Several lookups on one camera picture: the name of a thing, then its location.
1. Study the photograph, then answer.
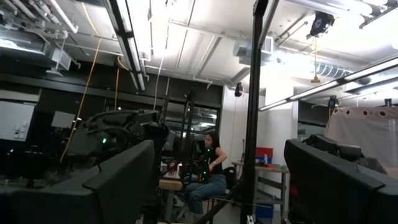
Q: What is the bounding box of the black mounted camera device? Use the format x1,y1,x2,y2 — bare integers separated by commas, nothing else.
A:
302,133,388,175

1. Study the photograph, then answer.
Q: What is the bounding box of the yellow ceiling cable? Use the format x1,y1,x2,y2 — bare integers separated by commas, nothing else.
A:
59,2,103,164

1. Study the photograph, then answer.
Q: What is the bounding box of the red box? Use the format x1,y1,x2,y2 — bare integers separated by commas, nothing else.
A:
255,147,274,158

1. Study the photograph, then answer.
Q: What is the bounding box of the black rig post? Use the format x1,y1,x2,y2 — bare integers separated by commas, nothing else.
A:
241,0,270,224

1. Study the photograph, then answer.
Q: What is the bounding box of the light wooden plank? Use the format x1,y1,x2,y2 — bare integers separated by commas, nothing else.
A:
159,179,184,192

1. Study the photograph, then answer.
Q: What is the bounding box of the blue storage bin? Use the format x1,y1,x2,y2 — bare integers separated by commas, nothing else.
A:
255,203,274,219

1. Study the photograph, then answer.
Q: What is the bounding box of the black office chair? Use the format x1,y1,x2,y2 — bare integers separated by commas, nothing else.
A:
222,166,239,200

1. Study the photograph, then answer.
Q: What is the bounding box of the metal frame work cart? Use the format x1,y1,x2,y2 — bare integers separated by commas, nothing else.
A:
231,161,290,218

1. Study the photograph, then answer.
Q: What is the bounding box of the long ceiling light strip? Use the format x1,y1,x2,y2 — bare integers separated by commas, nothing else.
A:
104,0,147,93
258,57,398,112

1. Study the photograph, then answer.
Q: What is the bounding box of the person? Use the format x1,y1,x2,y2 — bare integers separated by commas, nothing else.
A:
183,130,229,218

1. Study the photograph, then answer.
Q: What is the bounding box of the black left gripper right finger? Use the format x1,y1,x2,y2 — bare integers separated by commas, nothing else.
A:
283,139,398,224

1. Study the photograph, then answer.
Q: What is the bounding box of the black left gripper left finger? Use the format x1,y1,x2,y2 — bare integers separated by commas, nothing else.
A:
0,139,155,224

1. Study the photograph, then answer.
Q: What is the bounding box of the white wall switch panel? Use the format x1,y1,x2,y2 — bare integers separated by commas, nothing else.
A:
0,101,35,142

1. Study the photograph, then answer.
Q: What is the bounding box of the yellow hanging power cord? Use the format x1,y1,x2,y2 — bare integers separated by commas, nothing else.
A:
310,37,321,84

